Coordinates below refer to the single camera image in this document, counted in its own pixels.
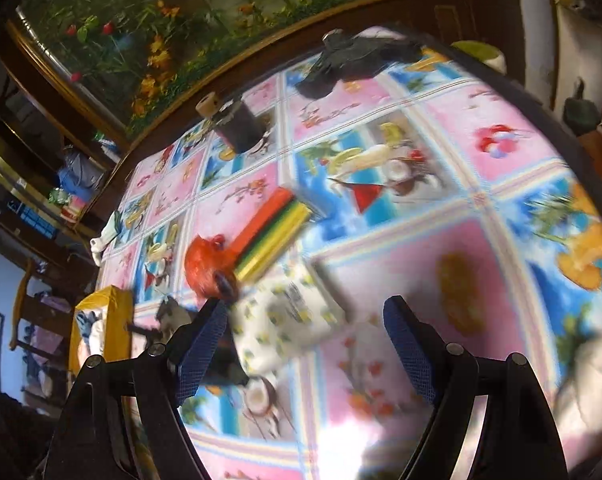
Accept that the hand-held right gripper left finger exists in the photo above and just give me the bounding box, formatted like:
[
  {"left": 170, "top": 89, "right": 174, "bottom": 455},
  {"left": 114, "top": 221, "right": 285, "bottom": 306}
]
[{"left": 44, "top": 300, "right": 232, "bottom": 480}]

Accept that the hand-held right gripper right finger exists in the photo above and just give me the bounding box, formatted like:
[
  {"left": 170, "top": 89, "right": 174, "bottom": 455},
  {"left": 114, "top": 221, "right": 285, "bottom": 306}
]
[{"left": 383, "top": 295, "right": 566, "bottom": 480}]

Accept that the lemon print white packet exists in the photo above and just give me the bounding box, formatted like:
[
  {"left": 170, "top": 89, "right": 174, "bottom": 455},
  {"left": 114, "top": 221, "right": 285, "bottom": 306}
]
[{"left": 231, "top": 257, "right": 349, "bottom": 376}]

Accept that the yellow taped cardboard box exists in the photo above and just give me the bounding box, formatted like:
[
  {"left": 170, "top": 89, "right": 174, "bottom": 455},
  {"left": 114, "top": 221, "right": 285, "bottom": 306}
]
[{"left": 68, "top": 285, "right": 134, "bottom": 386}]

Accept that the white cloth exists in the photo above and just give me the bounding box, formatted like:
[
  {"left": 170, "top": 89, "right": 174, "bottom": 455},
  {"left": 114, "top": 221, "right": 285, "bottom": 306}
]
[{"left": 82, "top": 321, "right": 106, "bottom": 357}]

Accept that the red plastic bag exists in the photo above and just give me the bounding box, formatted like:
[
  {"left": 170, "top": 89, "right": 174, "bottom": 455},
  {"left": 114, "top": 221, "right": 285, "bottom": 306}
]
[{"left": 183, "top": 234, "right": 242, "bottom": 306}]

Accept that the fruit printed tablecloth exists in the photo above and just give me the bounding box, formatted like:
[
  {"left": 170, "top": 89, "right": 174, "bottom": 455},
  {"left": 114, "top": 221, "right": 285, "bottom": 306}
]
[{"left": 96, "top": 25, "right": 602, "bottom": 480}]

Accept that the pack of coloured clay sticks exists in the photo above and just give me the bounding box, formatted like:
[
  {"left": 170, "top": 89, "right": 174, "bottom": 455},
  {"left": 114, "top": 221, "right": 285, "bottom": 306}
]
[{"left": 233, "top": 186, "right": 314, "bottom": 283}]

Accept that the white rag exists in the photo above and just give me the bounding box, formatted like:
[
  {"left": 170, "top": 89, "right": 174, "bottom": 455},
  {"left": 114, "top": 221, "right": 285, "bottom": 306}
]
[{"left": 90, "top": 210, "right": 127, "bottom": 266}]

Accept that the wooden chair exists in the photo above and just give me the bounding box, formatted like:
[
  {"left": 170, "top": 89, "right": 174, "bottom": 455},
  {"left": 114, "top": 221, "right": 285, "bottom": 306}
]
[{"left": 8, "top": 257, "right": 72, "bottom": 361}]

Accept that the pink box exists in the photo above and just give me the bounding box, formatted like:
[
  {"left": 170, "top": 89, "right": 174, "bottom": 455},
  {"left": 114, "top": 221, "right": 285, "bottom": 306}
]
[{"left": 61, "top": 195, "right": 88, "bottom": 222}]

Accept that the dark jar with wooden lid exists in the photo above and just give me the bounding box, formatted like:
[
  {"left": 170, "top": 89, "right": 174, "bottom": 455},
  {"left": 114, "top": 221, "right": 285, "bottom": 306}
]
[{"left": 195, "top": 92, "right": 268, "bottom": 153}]

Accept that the dark round object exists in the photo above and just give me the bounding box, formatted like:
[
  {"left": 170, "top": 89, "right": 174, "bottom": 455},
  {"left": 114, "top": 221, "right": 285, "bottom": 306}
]
[{"left": 563, "top": 77, "right": 602, "bottom": 136}]

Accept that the green white bowl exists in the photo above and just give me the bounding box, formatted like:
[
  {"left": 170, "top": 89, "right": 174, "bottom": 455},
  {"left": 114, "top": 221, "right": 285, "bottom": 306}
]
[{"left": 451, "top": 40, "right": 506, "bottom": 74}]

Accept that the fish tank with artificial plants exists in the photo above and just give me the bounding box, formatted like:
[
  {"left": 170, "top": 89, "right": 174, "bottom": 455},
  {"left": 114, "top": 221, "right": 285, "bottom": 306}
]
[{"left": 6, "top": 0, "right": 422, "bottom": 136}]

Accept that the wooden side cabinet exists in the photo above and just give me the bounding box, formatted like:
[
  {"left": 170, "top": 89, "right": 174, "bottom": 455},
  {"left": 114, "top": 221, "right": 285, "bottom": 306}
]
[{"left": 421, "top": 0, "right": 526, "bottom": 86}]

